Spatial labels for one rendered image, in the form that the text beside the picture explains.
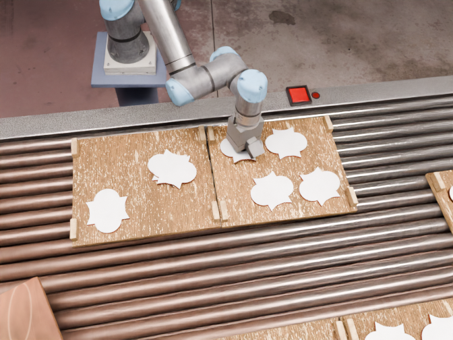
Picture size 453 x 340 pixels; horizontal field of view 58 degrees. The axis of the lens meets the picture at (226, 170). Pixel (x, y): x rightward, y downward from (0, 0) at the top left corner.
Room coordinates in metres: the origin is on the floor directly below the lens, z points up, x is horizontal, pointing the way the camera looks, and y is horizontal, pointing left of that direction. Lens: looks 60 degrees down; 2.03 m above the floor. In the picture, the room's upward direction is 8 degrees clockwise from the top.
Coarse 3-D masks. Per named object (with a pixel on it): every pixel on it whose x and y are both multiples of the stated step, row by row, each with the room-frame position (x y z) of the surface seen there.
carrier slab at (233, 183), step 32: (224, 128) 0.78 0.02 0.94; (288, 128) 0.82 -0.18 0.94; (320, 128) 0.83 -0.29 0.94; (224, 160) 0.66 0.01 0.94; (256, 160) 0.68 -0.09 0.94; (288, 160) 0.69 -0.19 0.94; (320, 160) 0.71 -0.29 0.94; (224, 192) 0.55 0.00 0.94; (224, 224) 0.45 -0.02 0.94; (256, 224) 0.47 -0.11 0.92
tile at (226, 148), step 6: (222, 144) 0.71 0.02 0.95; (228, 144) 0.71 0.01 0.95; (222, 150) 0.69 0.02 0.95; (228, 150) 0.69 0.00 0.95; (234, 150) 0.69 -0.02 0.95; (246, 150) 0.70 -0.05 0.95; (228, 156) 0.67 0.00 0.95; (234, 156) 0.67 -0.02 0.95; (240, 156) 0.67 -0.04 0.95; (246, 156) 0.68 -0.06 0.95; (234, 162) 0.65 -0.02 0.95
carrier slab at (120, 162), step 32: (192, 128) 0.77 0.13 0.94; (96, 160) 0.60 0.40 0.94; (128, 160) 0.62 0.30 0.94; (192, 160) 0.65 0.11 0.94; (96, 192) 0.50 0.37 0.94; (128, 192) 0.51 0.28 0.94; (160, 192) 0.52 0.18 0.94; (192, 192) 0.54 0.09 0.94; (128, 224) 0.41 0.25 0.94; (160, 224) 0.42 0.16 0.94; (192, 224) 0.44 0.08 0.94
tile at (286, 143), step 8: (272, 136) 0.77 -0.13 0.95; (280, 136) 0.77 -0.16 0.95; (288, 136) 0.78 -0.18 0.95; (296, 136) 0.78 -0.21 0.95; (304, 136) 0.79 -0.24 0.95; (272, 144) 0.74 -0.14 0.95; (280, 144) 0.74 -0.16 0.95; (288, 144) 0.75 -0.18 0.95; (296, 144) 0.75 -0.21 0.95; (304, 144) 0.75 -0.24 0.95; (272, 152) 0.71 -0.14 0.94; (280, 152) 0.71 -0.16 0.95; (288, 152) 0.71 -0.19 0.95; (296, 152) 0.72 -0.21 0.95
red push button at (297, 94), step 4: (296, 88) 1.00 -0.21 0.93; (300, 88) 1.00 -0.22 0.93; (304, 88) 1.00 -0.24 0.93; (292, 92) 0.98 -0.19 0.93; (296, 92) 0.98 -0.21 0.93; (300, 92) 0.98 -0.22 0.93; (304, 92) 0.99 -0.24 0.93; (292, 96) 0.96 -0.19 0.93; (296, 96) 0.96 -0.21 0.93; (300, 96) 0.96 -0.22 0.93; (304, 96) 0.97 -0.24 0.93; (292, 100) 0.95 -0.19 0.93; (296, 100) 0.95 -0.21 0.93; (300, 100) 0.95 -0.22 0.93; (304, 100) 0.95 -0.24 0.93; (308, 100) 0.95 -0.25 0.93
